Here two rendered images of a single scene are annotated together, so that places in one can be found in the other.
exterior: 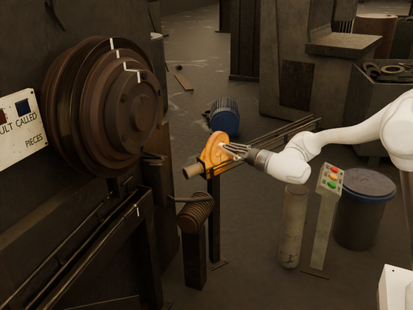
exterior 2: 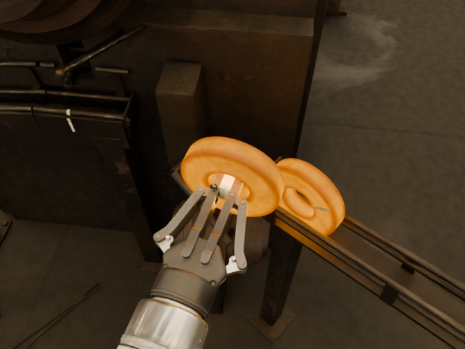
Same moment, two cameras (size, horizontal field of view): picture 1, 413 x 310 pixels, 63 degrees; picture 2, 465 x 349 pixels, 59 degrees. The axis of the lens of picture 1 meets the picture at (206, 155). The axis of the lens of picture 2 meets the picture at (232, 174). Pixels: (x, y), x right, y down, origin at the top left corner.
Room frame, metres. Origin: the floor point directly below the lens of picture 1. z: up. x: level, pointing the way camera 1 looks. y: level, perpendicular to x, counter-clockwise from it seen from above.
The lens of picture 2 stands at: (1.24, -0.38, 1.32)
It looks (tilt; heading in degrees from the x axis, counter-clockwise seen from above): 54 degrees down; 74
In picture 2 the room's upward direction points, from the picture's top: straight up
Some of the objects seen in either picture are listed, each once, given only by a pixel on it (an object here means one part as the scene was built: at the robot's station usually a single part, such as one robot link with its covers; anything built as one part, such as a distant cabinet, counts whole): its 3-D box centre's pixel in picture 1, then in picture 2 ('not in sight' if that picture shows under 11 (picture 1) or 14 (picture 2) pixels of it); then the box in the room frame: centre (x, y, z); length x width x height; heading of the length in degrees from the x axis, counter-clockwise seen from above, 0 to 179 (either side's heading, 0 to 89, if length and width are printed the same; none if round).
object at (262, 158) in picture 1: (264, 160); (167, 332); (1.21, -0.24, 0.83); 0.09 x 0.06 x 0.09; 145
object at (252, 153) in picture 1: (249, 155); (191, 274); (1.25, -0.18, 0.83); 0.09 x 0.08 x 0.07; 55
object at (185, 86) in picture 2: (156, 179); (185, 118); (1.32, 0.23, 0.68); 0.11 x 0.08 x 0.24; 66
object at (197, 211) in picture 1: (197, 242); (223, 266); (1.35, 0.06, 0.27); 0.22 x 0.13 x 0.53; 156
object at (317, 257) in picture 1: (324, 222); not in sight; (1.43, -0.63, 0.31); 0.24 x 0.16 x 0.62; 156
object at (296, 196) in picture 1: (292, 227); not in sight; (1.45, -0.47, 0.26); 0.12 x 0.12 x 0.52
